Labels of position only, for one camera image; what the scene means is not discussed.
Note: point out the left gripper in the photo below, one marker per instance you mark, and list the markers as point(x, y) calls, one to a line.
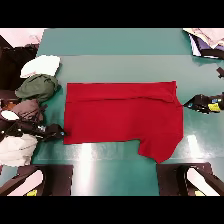
point(55, 132)

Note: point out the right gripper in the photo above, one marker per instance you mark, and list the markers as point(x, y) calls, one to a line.
point(200, 103)

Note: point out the red T-shirt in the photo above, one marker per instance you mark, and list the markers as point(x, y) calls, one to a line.
point(123, 116)

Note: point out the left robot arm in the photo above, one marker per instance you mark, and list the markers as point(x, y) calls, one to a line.
point(20, 128)

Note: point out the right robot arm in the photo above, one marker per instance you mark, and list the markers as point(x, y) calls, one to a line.
point(173, 180)

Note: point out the white garment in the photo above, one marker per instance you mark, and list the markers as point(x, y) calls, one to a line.
point(15, 150)
point(41, 65)

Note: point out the green garment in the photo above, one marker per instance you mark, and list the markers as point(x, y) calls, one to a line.
point(36, 87)

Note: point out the dark blue garment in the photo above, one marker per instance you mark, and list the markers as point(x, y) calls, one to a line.
point(208, 51)

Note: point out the pale beige garment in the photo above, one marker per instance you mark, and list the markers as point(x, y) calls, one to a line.
point(210, 35)

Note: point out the black garment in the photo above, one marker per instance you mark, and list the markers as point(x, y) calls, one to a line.
point(13, 65)

